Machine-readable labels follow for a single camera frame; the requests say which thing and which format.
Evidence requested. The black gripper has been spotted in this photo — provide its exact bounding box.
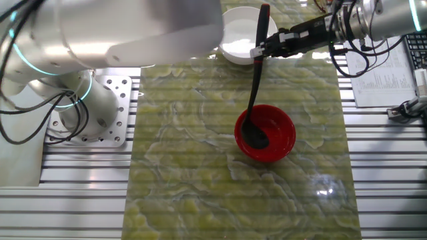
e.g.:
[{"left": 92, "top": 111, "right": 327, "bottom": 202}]
[{"left": 250, "top": 15, "right": 338, "bottom": 59}]

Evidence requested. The green marble pattern mat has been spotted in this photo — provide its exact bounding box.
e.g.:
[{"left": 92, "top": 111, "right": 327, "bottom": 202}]
[{"left": 121, "top": 0, "right": 363, "bottom": 240}]

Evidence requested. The brown twisted wire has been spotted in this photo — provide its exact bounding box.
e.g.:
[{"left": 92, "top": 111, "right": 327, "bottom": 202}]
[{"left": 313, "top": 0, "right": 330, "bottom": 14}]

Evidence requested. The black keyboard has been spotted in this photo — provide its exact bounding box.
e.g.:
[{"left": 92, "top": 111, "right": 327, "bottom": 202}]
[{"left": 405, "top": 33, "right": 427, "bottom": 71}]

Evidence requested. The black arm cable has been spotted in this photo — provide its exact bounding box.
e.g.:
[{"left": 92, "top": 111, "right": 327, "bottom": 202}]
[{"left": 0, "top": 0, "right": 46, "bottom": 111}]

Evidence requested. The black ladle with red tip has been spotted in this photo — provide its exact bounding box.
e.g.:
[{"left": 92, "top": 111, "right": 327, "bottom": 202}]
[{"left": 240, "top": 3, "right": 271, "bottom": 150}]

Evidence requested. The paper with dense printed table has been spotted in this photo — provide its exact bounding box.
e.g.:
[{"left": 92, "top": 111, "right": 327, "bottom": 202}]
[{"left": 343, "top": 35, "right": 416, "bottom": 108}]

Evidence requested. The red bowl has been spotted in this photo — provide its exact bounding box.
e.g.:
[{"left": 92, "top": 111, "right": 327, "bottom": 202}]
[{"left": 234, "top": 104, "right": 297, "bottom": 163}]

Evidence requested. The black cable with plug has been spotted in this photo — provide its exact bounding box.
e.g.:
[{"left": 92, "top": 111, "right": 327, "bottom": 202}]
[{"left": 328, "top": 0, "right": 406, "bottom": 79}]

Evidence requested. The looped black cable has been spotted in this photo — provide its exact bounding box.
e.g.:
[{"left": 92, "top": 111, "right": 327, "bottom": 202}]
[{"left": 0, "top": 91, "right": 90, "bottom": 146}]

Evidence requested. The white bowl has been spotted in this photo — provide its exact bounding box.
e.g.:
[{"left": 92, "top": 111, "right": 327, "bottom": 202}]
[{"left": 218, "top": 5, "right": 278, "bottom": 66}]

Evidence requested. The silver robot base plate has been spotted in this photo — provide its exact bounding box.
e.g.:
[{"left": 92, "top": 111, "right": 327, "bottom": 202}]
[{"left": 44, "top": 75, "right": 133, "bottom": 148}]

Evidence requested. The small camera mount clamp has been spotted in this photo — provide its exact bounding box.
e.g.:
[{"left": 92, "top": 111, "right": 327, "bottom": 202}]
[{"left": 386, "top": 96, "right": 427, "bottom": 121}]

